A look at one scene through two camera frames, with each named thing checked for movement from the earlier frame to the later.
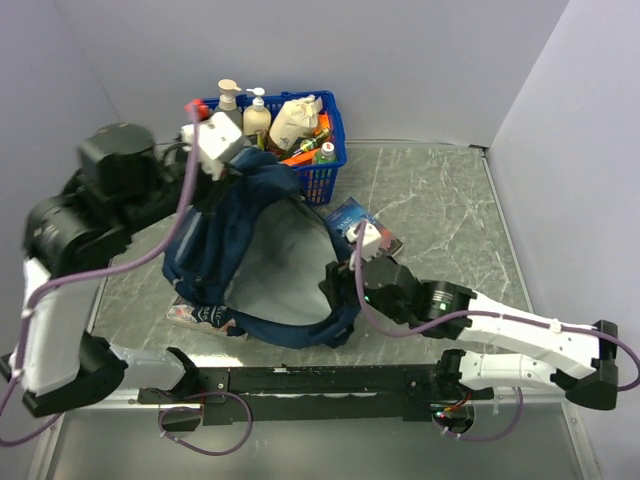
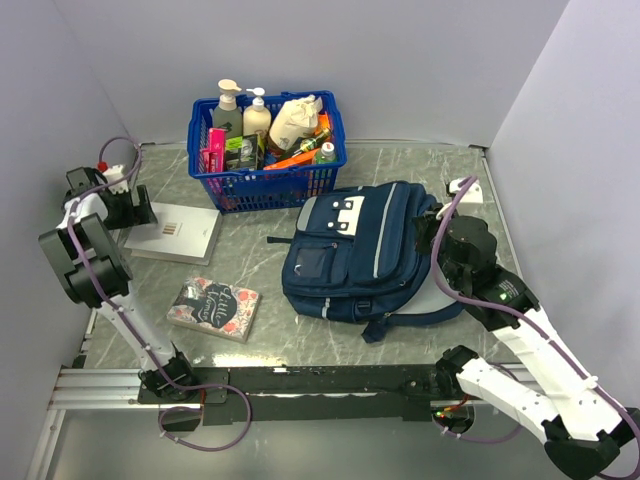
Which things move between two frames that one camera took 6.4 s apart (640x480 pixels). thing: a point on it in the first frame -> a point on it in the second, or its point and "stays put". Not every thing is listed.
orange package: x=305 y=158 stays put
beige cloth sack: x=294 y=120 stays put
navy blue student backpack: x=253 y=249 -> x=355 y=254
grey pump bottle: x=228 y=103 stays put
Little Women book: x=213 y=317 stays put
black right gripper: x=339 y=273 -> x=423 y=225
